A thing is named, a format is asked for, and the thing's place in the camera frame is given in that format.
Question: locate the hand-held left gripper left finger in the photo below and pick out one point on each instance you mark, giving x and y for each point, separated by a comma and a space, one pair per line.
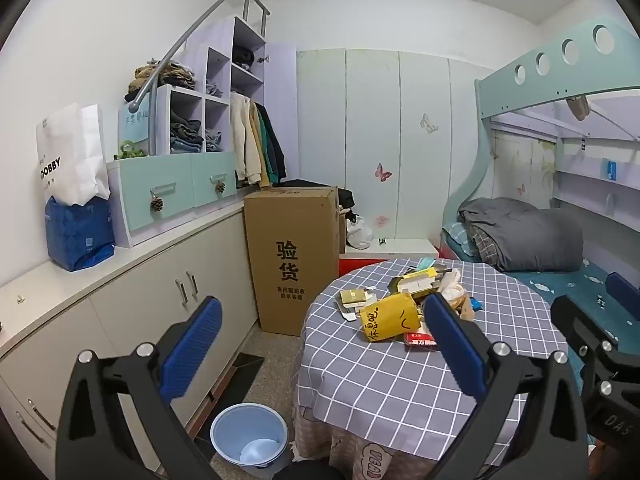
192, 345

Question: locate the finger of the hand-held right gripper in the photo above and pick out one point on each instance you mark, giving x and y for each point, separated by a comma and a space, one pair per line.
622, 292
575, 325

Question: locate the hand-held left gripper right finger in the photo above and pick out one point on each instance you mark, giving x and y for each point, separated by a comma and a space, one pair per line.
452, 345

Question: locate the red packet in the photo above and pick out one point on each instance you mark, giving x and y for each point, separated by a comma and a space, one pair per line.
420, 341

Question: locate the beige wrapper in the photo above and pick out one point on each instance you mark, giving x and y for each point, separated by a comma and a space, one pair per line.
460, 302

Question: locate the yellow snack bag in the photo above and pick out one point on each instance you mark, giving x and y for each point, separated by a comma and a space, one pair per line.
390, 317

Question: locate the yellow carton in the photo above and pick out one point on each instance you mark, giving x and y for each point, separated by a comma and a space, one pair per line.
352, 300
417, 280

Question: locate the light blue plastic bin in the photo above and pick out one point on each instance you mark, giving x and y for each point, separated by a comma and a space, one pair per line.
225, 435

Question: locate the teal bed sheet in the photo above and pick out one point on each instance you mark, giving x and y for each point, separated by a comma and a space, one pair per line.
565, 285

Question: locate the black floor mat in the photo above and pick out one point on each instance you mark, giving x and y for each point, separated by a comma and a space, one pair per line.
235, 385

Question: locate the grey checked tablecloth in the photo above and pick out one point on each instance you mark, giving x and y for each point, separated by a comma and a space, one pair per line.
380, 380

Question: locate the cream low cabinet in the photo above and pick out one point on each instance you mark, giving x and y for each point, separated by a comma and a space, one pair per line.
125, 300

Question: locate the blue plaid pillow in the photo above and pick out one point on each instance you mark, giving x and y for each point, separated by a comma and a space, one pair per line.
457, 242

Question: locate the grey quilt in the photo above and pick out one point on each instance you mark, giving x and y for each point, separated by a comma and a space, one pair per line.
525, 232

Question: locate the red storage box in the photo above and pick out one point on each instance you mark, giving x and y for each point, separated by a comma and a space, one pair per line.
390, 255

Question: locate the large cardboard box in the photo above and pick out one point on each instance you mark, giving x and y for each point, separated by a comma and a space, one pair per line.
290, 240

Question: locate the white plastic bag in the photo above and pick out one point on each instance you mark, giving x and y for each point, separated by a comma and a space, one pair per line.
359, 234

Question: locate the pink plaid table skirt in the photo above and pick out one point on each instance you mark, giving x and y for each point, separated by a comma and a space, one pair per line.
340, 440

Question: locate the blue plastic package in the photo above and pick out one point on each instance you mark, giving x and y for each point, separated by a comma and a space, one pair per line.
80, 235

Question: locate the mint drawer unit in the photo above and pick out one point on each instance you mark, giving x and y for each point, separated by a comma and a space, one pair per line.
170, 180

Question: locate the black garment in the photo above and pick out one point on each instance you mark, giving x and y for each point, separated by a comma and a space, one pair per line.
345, 197

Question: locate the pink butterfly sticker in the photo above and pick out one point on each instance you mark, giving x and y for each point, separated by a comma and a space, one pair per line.
382, 172

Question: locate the beige hanging object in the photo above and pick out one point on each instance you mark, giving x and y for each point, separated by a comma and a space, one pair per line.
579, 107

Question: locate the green hanging jacket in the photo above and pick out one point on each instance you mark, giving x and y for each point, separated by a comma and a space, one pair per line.
269, 160

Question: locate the green artificial vine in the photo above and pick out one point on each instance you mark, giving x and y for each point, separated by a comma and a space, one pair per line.
129, 151

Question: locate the folded jeans stack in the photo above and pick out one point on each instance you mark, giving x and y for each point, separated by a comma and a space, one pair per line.
185, 137

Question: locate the cream hanging jacket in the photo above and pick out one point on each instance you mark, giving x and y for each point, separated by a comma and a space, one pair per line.
245, 140

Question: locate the black hanging jacket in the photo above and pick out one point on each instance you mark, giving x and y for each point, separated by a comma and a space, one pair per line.
276, 145

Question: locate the white paper bag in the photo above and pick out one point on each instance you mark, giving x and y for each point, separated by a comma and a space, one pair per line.
70, 160

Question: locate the beige butterfly sticker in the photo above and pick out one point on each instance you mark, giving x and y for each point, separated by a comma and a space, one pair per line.
426, 124

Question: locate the mint paper sign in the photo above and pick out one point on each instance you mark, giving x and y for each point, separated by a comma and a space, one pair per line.
134, 122

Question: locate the pile of olive clothes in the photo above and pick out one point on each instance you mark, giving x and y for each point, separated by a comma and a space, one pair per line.
160, 77

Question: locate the lilac shelf unit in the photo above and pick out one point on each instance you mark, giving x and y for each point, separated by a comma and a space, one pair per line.
217, 65

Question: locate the grey metal handrail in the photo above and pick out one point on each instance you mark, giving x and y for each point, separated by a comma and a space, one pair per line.
200, 20

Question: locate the blue wall card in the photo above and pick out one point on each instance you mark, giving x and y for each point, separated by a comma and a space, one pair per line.
610, 169

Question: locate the mint bunk bed frame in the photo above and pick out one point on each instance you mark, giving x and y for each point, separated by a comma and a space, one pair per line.
550, 70

